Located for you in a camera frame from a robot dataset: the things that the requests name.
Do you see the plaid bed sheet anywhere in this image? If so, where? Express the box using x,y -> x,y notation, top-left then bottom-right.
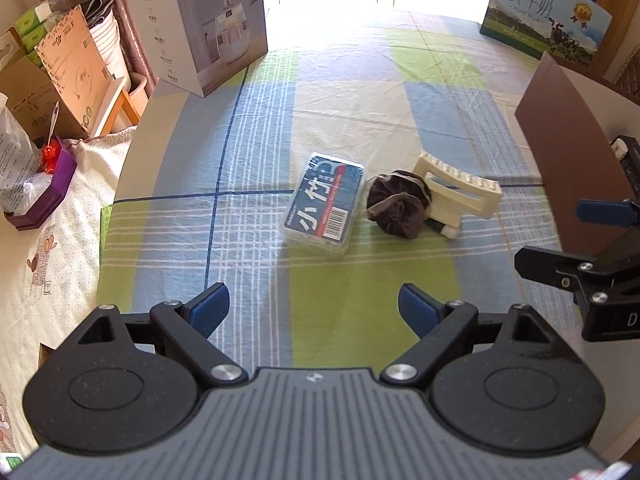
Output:
95,7 -> 640,466

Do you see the wooden stool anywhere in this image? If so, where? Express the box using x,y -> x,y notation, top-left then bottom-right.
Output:
92,72 -> 151,136

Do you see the blue clear plastic card box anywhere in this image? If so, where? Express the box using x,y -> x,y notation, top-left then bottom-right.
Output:
281,151 -> 366,259

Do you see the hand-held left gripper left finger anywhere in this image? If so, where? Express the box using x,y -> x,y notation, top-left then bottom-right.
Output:
72,282 -> 249,389

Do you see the metal spoon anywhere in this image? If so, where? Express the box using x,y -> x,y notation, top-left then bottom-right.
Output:
45,101 -> 62,148

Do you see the dark brown scrunchie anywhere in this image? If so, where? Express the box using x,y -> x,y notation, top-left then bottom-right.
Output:
365,170 -> 433,240

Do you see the wooden furniture panel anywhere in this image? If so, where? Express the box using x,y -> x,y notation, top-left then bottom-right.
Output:
595,0 -> 640,106

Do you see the blue milk carton box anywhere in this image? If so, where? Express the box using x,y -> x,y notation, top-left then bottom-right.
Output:
480,0 -> 613,68

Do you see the white ribbed plastic basket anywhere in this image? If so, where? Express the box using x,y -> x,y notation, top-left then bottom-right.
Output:
82,0 -> 128,83

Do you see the brown cardboard box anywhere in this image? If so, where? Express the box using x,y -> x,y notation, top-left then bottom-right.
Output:
515,51 -> 640,261

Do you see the white humidifier box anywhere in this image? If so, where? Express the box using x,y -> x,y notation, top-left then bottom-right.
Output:
122,0 -> 268,98

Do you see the open kraft cardboard box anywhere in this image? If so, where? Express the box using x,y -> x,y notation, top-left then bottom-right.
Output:
0,5 -> 126,142

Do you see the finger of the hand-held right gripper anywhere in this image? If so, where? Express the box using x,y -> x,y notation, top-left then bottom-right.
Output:
576,199 -> 640,228
515,240 -> 640,342

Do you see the small red toy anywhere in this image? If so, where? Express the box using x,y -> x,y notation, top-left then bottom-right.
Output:
40,144 -> 63,171

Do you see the clear plastic bag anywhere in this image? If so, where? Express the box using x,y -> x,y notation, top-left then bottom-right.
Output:
0,91 -> 43,213

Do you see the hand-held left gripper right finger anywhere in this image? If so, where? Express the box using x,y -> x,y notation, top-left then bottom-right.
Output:
379,283 -> 563,390

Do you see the purple box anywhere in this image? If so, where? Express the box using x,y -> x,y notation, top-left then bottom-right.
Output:
4,135 -> 78,232

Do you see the black product box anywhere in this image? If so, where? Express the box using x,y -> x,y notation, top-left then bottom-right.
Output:
606,135 -> 640,193

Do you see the green tissue packets bundle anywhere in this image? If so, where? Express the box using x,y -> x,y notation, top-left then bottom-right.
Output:
14,2 -> 66,68

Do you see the cream cartoon print sheet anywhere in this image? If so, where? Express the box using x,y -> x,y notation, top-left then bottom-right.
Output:
0,125 -> 138,461

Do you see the cream plastic comb-like holder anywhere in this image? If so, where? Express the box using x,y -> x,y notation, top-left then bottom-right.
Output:
412,150 -> 503,239

